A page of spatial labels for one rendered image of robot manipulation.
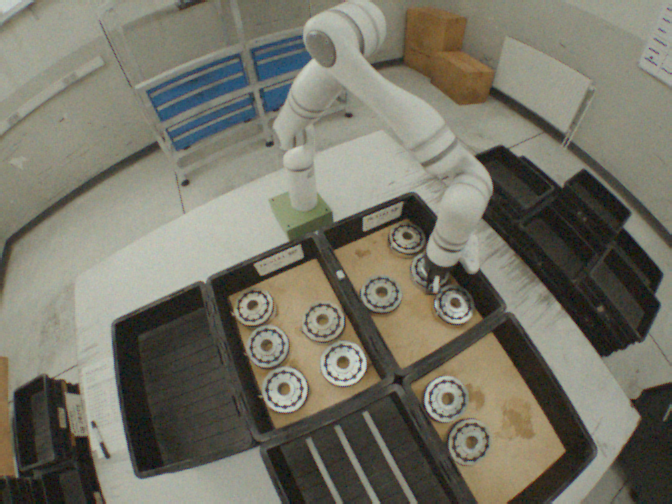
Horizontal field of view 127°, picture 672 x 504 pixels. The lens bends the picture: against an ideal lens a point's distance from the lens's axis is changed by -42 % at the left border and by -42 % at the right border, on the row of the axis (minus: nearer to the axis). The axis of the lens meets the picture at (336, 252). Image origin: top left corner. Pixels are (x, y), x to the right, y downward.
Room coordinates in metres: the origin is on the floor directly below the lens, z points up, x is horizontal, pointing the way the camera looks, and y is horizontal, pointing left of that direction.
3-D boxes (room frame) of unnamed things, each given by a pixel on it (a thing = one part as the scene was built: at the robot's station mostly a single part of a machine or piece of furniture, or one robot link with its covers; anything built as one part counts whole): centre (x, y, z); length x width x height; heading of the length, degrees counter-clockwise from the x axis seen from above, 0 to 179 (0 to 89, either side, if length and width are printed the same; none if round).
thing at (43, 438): (-0.13, 1.43, 0.37); 0.40 x 0.30 x 0.45; 24
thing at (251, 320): (0.27, 0.22, 0.86); 0.10 x 0.10 x 0.01
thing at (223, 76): (2.01, 0.85, 0.60); 0.72 x 0.03 x 0.56; 114
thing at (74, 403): (-0.05, 1.29, 0.41); 0.31 x 0.02 x 0.16; 24
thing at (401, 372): (0.29, -0.16, 0.92); 0.40 x 0.30 x 0.02; 20
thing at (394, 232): (0.42, -0.20, 0.86); 0.10 x 0.10 x 0.01
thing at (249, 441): (0.09, 0.40, 0.92); 0.40 x 0.30 x 0.02; 20
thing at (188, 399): (0.09, 0.40, 0.87); 0.40 x 0.30 x 0.11; 20
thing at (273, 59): (2.34, 0.12, 0.60); 0.72 x 0.03 x 0.56; 114
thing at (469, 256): (0.28, -0.24, 1.03); 0.11 x 0.09 x 0.06; 71
